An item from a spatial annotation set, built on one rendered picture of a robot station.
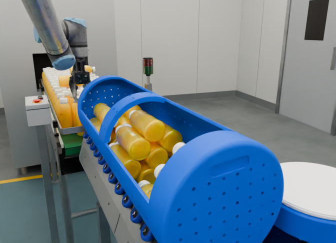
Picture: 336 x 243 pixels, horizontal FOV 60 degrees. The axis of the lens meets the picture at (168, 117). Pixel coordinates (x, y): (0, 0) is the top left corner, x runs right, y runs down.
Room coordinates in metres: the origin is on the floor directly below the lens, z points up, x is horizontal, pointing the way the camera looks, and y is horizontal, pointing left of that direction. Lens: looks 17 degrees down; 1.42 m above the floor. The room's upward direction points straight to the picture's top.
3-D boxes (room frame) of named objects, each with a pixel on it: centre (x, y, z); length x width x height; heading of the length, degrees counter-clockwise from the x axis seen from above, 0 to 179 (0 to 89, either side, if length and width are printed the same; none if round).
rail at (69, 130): (1.37, 0.31, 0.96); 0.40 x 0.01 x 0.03; 116
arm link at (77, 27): (1.35, 0.41, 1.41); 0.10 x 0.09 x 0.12; 132
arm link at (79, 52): (1.35, 0.41, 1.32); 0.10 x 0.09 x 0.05; 116
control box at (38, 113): (1.36, 0.63, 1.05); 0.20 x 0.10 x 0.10; 26
